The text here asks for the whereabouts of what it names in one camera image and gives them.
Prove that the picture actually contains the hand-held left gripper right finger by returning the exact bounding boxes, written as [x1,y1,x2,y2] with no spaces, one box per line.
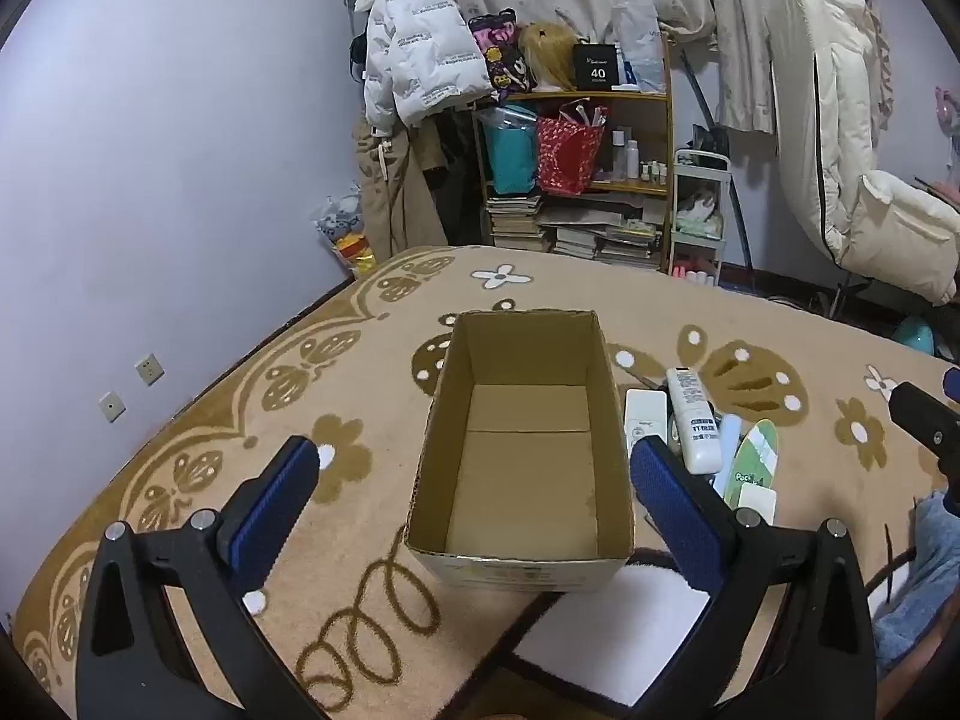
[628,435,878,720]

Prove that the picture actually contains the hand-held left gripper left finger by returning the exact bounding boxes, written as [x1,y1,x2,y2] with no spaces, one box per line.
[75,435,323,720]

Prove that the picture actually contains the grey tube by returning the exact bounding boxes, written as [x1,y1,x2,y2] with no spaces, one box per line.
[711,414,745,497]

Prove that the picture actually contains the white remote control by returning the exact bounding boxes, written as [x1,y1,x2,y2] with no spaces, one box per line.
[666,365,725,476]

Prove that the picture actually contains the white power bank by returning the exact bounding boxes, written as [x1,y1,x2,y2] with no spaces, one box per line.
[624,388,670,460]

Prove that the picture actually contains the green oval fingerboard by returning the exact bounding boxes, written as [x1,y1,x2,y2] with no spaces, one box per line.
[724,418,782,497]

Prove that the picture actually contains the cardboard box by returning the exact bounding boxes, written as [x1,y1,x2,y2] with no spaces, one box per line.
[403,309,637,593]

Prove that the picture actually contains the teal round object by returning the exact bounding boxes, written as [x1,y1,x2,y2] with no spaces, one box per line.
[892,314,939,355]

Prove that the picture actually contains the chair base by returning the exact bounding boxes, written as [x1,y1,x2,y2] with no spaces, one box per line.
[808,268,880,318]

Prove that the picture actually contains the beige flower printed blanket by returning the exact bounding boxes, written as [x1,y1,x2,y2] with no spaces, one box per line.
[15,244,960,720]

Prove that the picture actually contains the person's blue clothing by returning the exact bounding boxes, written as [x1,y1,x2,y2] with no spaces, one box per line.
[872,490,960,672]

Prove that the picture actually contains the pile of magazines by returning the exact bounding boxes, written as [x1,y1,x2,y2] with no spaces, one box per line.
[550,199,666,272]

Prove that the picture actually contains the bag of plush toys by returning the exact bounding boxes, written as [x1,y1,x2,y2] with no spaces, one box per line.
[313,191,377,280]

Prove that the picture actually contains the white trolley cart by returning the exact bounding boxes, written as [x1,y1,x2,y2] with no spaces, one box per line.
[667,149,733,287]

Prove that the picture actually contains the stack of old books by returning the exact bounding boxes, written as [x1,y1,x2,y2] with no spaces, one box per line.
[485,195,549,253]

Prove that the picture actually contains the beige hanging coat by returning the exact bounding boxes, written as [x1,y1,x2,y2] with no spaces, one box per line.
[352,118,451,265]

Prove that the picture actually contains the wooden shelf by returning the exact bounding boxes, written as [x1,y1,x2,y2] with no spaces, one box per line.
[471,37,676,275]

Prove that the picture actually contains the row of small bottles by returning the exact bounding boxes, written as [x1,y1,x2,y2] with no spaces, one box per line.
[610,130,669,183]

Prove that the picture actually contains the red patterned bag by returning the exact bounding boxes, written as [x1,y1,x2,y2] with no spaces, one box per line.
[534,96,608,197]

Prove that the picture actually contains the dark hanging clothes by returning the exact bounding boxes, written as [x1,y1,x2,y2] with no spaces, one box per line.
[424,106,490,242]

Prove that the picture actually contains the teal bag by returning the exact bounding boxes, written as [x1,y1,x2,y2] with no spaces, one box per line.
[480,106,540,197]

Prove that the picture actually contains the clear plastic bag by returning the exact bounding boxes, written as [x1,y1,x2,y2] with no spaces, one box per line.
[610,3,669,95]

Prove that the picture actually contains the black box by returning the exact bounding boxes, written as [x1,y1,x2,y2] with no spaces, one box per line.
[573,41,623,89]

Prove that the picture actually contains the blonde wig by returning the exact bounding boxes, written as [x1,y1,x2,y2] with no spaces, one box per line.
[517,20,595,92]

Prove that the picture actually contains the white puffer jacket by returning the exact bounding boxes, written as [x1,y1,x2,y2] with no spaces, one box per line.
[351,0,494,125]

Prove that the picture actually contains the colourful printed black bag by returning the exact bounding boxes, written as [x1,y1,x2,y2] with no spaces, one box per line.
[468,7,538,100]

